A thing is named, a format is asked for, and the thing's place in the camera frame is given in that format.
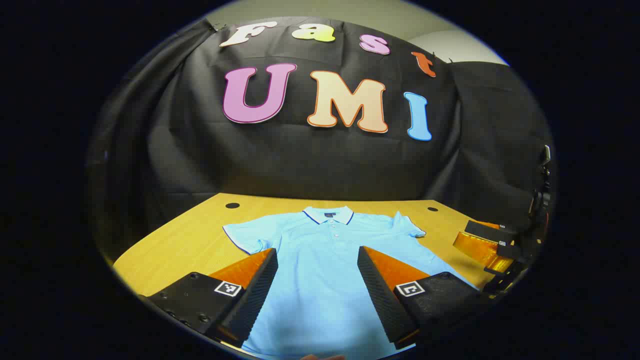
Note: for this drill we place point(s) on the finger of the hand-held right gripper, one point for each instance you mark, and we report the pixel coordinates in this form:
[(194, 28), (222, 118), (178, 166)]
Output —
[(482, 250), (487, 230)]

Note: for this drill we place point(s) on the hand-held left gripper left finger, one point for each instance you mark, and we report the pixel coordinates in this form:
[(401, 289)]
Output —
[(257, 292)]

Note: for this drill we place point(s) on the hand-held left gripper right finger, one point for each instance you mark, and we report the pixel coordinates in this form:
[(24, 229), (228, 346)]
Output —
[(377, 292)]

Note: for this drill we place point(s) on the light blue polo T-shirt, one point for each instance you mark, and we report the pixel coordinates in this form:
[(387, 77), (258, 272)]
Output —
[(320, 280)]

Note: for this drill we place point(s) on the black backdrop cloth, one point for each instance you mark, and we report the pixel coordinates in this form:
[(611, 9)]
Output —
[(300, 160)]

